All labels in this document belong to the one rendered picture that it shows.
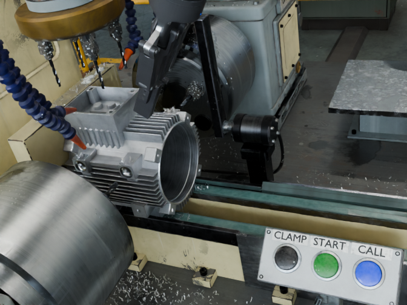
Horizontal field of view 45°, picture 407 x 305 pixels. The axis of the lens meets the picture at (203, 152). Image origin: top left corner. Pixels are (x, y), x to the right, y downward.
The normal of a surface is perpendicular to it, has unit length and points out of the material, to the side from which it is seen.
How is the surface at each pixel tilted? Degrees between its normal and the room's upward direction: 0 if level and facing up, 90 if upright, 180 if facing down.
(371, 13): 90
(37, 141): 90
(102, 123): 90
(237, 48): 62
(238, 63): 73
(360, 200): 45
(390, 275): 40
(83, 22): 90
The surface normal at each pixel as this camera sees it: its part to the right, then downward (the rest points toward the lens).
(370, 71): -0.17, -0.82
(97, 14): 0.66, 0.32
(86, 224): 0.68, -0.35
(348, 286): -0.38, -0.25
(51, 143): 0.90, 0.10
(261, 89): -0.40, 0.57
